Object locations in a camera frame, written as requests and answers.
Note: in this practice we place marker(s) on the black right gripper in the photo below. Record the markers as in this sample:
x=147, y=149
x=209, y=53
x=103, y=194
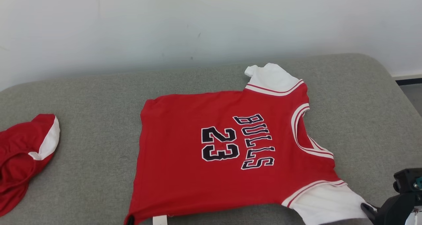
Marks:
x=395, y=208

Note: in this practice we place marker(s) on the dark baseboard strip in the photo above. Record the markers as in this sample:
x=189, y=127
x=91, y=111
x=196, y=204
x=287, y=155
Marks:
x=410, y=81

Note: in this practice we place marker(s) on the red Bulls basketball jersey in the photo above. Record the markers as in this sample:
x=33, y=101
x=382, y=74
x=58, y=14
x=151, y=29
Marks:
x=184, y=172

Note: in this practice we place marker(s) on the grey fabric sofa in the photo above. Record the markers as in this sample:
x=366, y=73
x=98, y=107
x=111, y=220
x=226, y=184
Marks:
x=99, y=103

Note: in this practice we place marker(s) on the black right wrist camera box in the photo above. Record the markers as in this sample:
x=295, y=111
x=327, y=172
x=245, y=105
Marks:
x=407, y=178

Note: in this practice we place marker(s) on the red white shorts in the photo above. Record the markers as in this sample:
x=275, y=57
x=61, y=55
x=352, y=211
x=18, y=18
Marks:
x=16, y=152

